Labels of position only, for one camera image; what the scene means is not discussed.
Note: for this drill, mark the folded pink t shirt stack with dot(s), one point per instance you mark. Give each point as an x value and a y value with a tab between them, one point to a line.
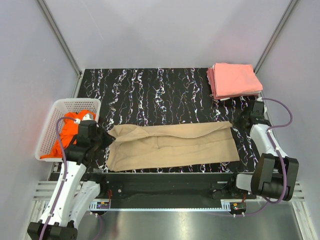
228	80

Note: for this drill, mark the left aluminium frame post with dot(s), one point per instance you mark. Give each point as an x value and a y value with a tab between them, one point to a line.
58	35

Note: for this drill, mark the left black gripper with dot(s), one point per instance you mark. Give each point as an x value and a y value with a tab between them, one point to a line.
109	139

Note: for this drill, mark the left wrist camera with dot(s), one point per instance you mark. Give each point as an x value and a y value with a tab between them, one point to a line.
87	117

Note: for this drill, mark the orange t shirt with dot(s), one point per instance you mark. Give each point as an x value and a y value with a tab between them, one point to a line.
65	131

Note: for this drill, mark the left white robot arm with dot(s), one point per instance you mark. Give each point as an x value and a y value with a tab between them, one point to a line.
73	193

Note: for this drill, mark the white plastic laundry basket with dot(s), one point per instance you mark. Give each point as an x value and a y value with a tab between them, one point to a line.
59	108

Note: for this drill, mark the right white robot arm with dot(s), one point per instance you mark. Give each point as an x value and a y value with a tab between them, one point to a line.
275	174

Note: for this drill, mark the beige t shirt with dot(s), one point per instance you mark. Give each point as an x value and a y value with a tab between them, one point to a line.
166	146

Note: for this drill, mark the aluminium frame post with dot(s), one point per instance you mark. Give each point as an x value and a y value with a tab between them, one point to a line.
276	33
58	35

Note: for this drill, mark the right aluminium frame post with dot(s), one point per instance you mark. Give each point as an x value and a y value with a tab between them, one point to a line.
276	33

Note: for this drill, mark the white slotted cable duct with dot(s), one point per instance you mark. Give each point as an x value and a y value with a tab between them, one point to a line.
104	206

